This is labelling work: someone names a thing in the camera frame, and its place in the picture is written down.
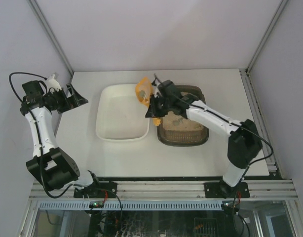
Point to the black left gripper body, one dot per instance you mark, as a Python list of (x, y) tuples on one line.
[(66, 98)]

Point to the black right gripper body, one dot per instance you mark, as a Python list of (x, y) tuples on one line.
[(153, 107)]

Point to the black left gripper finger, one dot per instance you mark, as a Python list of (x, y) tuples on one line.
[(71, 91), (74, 103)]

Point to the yellow plastic litter scoop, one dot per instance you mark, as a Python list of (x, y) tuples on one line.
[(147, 93)]

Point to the dark translucent litter box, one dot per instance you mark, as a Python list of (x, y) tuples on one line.
[(182, 135)]

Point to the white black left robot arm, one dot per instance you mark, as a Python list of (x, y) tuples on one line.
[(51, 165)]

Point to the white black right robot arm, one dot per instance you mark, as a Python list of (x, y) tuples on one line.
[(241, 137)]

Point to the white plastic waste bin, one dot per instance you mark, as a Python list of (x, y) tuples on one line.
[(120, 116)]

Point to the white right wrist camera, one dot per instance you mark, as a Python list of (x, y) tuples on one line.
[(156, 83)]

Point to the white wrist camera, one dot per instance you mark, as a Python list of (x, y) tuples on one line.
[(156, 83), (51, 82)]

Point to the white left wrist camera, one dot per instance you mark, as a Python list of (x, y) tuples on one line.
[(51, 82)]

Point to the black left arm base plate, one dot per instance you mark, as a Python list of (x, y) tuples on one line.
[(96, 190)]

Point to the grey slotted cable duct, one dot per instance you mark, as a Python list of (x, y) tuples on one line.
[(130, 205)]

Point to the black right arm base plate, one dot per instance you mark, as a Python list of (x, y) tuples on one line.
[(215, 190)]

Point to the aluminium front rail frame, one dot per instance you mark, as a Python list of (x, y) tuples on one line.
[(198, 190)]

